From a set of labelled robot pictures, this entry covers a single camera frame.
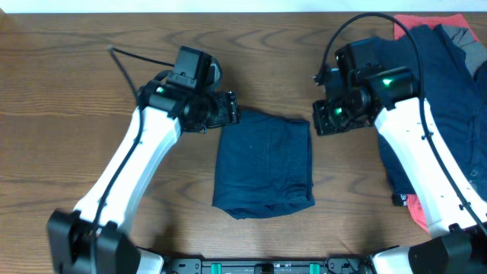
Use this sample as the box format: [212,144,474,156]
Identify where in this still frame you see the navy blue shorts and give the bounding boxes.
[212,110,315,219]

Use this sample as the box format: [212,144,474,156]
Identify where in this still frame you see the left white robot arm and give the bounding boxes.
[47,78,240,274]

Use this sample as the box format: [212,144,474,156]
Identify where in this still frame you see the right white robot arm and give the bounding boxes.
[313,66,486,273]

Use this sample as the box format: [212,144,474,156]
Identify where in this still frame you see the navy garment on pile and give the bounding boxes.
[375,25,486,200]

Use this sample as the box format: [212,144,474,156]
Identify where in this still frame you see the red garment on pile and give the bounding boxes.
[393,14,481,231]

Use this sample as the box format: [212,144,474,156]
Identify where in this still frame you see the grey garment on pile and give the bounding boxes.
[442,25,486,76]

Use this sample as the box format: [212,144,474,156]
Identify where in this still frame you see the right black cable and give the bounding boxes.
[319,11,487,237]

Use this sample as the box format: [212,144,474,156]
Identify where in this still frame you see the black cable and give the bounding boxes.
[89,45,176,274]
[319,11,487,237]

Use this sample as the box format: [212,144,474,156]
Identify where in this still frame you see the left black cable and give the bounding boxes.
[89,45,176,274]

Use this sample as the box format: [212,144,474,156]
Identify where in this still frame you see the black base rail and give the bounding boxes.
[161,254,377,274]

